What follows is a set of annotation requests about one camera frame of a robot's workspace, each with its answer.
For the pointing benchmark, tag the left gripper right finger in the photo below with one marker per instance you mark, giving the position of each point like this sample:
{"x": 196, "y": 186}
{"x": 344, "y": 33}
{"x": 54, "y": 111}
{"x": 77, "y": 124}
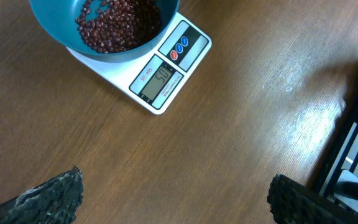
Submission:
{"x": 291, "y": 202}

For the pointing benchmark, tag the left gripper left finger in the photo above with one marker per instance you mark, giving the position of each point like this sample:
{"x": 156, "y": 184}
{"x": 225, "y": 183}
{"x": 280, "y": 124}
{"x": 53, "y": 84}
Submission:
{"x": 54, "y": 201}

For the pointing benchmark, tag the white digital kitchen scale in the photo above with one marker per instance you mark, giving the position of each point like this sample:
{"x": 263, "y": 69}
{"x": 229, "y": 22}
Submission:
{"x": 154, "y": 79}

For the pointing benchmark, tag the teal plastic bowl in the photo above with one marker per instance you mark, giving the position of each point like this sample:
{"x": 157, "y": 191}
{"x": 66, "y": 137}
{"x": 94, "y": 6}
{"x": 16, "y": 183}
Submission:
{"x": 58, "y": 19}

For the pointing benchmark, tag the red beans in bowl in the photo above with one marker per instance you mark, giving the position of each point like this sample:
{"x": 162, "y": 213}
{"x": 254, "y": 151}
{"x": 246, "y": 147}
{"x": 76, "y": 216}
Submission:
{"x": 119, "y": 25}

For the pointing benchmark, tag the aluminium frame rail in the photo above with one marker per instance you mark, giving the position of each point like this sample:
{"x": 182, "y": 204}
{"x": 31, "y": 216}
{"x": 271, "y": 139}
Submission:
{"x": 337, "y": 179}

